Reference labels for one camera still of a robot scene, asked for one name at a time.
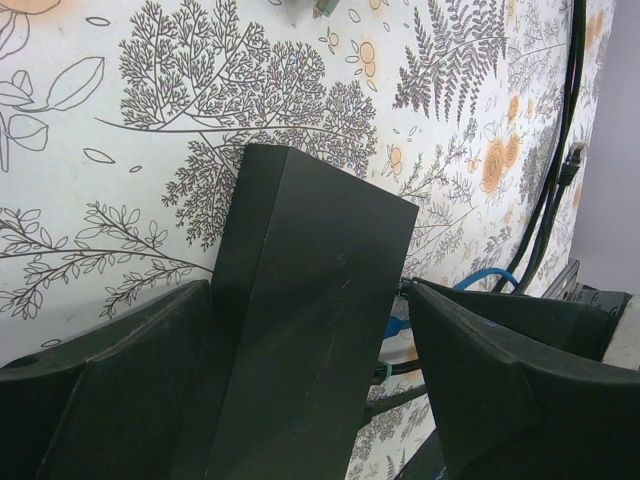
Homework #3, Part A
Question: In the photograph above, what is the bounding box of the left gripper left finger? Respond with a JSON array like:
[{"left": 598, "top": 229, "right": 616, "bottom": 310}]
[{"left": 1, "top": 281, "right": 210, "bottom": 479}]

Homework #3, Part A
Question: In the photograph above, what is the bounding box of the floral table mat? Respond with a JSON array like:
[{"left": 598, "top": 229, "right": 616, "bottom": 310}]
[{"left": 0, "top": 0, "right": 617, "bottom": 480}]

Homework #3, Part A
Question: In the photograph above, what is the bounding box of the blue ethernet cable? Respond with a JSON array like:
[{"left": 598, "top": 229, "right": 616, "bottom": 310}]
[{"left": 384, "top": 267, "right": 521, "bottom": 351}]

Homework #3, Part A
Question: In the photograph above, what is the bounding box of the black network switch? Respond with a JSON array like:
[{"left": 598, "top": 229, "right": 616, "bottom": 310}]
[{"left": 207, "top": 144, "right": 418, "bottom": 479}]

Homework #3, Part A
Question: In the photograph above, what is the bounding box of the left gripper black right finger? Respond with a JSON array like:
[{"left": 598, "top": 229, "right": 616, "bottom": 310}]
[{"left": 407, "top": 280, "right": 639, "bottom": 479}]

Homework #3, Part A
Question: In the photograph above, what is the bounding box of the aluminium frame rail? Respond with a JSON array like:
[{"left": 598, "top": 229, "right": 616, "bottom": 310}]
[{"left": 542, "top": 259, "right": 595, "bottom": 301}]

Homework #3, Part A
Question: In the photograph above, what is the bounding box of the black ethernet cable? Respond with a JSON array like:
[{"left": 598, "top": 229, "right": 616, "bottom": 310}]
[{"left": 519, "top": 140, "right": 586, "bottom": 296}]

